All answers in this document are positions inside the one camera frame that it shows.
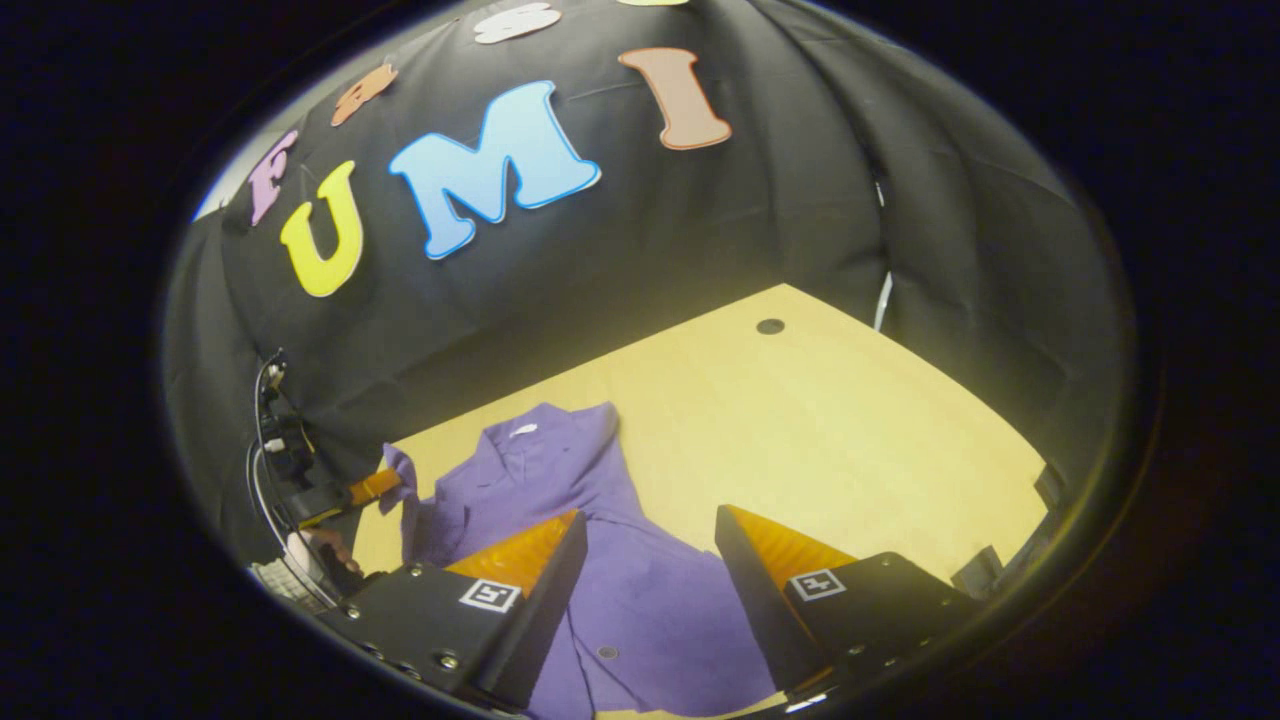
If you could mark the black panel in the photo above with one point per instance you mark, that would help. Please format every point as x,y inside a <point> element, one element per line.
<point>1049,487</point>

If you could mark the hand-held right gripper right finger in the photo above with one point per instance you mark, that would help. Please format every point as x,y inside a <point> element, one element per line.
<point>760,610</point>

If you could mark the purple button shirt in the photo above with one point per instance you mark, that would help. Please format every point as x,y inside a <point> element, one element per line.
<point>650,600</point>

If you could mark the thin white strip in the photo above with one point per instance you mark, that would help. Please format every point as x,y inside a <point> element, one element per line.
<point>883,302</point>

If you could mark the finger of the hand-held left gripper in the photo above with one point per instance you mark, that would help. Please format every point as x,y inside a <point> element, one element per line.
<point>375,487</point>

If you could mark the black block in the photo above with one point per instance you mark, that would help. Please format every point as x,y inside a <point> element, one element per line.
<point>975,575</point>

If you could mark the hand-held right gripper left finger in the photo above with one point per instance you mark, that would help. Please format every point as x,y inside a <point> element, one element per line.
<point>540,610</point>

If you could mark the black table grommet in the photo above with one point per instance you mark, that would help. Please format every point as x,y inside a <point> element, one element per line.
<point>770,326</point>

